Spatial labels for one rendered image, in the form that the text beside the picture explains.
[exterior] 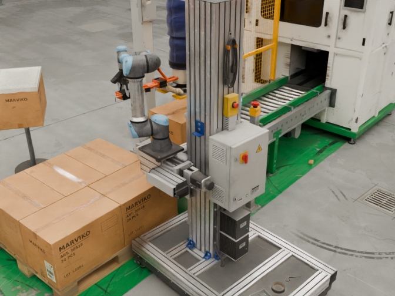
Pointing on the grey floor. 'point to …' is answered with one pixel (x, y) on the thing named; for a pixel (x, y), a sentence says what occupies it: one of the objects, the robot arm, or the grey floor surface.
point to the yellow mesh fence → (271, 43)
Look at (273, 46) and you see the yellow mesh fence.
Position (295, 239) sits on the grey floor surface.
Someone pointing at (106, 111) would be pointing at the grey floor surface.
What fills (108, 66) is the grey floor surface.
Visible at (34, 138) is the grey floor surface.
